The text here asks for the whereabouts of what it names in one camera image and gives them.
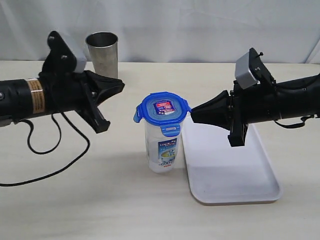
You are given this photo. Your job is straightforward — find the blue container lid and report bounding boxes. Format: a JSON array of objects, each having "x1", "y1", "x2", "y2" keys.
[{"x1": 133, "y1": 91, "x2": 192, "y2": 138}]

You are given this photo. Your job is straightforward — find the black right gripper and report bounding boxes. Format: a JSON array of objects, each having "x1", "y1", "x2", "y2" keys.
[{"x1": 191, "y1": 47, "x2": 280, "y2": 147}]

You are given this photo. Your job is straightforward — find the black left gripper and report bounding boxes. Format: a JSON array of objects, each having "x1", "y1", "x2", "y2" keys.
[{"x1": 39, "y1": 30, "x2": 125, "y2": 133}]

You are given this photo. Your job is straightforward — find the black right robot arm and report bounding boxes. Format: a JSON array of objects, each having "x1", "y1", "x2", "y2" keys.
[{"x1": 190, "y1": 47, "x2": 320, "y2": 147}]

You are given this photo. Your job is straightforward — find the clear plastic container with label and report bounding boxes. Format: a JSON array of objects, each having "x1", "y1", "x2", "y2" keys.
[{"x1": 144, "y1": 121, "x2": 183, "y2": 173}]

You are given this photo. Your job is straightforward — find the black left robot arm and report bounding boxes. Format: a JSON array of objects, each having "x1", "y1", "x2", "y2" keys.
[{"x1": 0, "y1": 30, "x2": 125, "y2": 133}]

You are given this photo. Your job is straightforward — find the stainless steel cup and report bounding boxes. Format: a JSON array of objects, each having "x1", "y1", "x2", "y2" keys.
[{"x1": 85, "y1": 31, "x2": 119, "y2": 79}]

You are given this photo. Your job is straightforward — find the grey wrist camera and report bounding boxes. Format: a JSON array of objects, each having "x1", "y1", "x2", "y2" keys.
[
  {"x1": 58, "y1": 31, "x2": 87, "y2": 74},
  {"x1": 234, "y1": 51, "x2": 258, "y2": 90}
]

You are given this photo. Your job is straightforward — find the white backdrop curtain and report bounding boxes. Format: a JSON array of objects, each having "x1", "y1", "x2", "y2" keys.
[{"x1": 0, "y1": 0, "x2": 320, "y2": 64}]

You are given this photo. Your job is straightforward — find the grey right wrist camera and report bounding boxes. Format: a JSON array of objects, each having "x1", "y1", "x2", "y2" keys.
[{"x1": 234, "y1": 51, "x2": 258, "y2": 90}]

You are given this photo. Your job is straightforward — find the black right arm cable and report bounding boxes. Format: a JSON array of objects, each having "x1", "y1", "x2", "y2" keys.
[{"x1": 273, "y1": 115, "x2": 316, "y2": 130}]

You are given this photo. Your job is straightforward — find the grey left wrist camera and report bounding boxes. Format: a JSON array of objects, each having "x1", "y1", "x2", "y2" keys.
[{"x1": 58, "y1": 31, "x2": 87, "y2": 74}]

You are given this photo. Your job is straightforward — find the white plastic tray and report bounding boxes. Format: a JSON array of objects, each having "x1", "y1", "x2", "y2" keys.
[{"x1": 181, "y1": 117, "x2": 283, "y2": 206}]

